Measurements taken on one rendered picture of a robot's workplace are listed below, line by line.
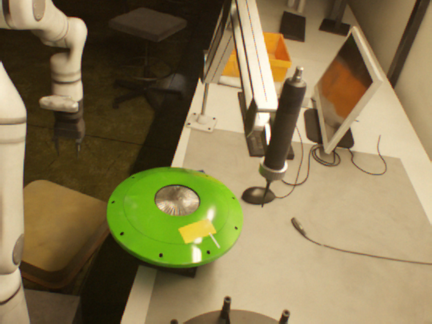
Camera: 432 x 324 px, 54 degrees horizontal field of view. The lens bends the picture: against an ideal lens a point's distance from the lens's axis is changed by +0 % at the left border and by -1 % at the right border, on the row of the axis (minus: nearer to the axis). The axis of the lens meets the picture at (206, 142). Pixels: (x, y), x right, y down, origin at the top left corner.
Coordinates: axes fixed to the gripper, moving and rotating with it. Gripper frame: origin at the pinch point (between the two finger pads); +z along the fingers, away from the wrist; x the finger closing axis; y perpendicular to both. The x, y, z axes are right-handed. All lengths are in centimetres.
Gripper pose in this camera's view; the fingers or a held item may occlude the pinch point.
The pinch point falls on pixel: (68, 158)
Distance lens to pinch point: 122.5
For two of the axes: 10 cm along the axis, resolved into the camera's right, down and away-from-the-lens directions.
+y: 0.6, -5.6, 8.2
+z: -1.2, 8.2, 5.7
